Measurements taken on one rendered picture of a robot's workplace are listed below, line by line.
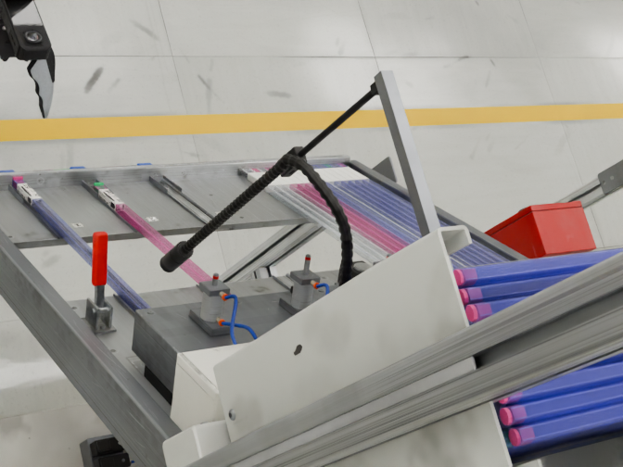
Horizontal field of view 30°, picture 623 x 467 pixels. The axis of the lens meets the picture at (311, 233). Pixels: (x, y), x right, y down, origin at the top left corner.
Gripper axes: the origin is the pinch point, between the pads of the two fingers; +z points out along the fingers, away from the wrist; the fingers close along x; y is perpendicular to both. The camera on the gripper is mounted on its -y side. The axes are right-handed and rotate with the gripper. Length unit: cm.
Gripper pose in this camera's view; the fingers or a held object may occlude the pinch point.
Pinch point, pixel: (11, 115)
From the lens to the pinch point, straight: 171.6
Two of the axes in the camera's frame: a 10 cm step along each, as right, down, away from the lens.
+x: -8.4, 0.8, -5.4
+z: -1.4, 9.3, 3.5
